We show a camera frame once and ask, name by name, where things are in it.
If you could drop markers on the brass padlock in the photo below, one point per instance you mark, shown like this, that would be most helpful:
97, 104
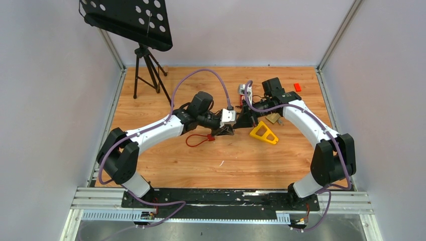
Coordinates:
275, 118

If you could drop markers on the small red block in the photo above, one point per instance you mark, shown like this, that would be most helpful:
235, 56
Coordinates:
297, 87

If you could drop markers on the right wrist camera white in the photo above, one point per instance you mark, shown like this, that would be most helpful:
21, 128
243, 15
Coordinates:
242, 89

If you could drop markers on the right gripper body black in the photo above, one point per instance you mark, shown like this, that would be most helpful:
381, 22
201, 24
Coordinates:
251, 115

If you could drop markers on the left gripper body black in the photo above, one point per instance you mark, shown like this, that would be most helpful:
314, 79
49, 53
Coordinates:
219, 131

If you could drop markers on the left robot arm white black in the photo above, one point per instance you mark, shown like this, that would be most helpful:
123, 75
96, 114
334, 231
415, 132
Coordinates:
119, 154

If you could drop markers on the black music stand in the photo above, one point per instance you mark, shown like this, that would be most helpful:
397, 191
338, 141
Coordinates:
144, 22

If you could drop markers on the red cable lock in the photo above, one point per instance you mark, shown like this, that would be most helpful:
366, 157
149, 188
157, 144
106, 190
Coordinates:
195, 140

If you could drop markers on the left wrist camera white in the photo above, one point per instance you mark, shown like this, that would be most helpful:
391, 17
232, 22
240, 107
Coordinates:
228, 117

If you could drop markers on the yellow triangular plastic piece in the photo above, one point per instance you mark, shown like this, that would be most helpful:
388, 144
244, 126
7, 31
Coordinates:
263, 133

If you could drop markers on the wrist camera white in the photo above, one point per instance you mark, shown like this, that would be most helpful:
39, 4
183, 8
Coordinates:
228, 117
242, 89

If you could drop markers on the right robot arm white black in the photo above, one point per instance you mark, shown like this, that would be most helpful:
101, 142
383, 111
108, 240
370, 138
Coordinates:
333, 162

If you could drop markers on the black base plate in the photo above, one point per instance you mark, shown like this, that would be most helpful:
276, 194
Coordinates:
198, 203

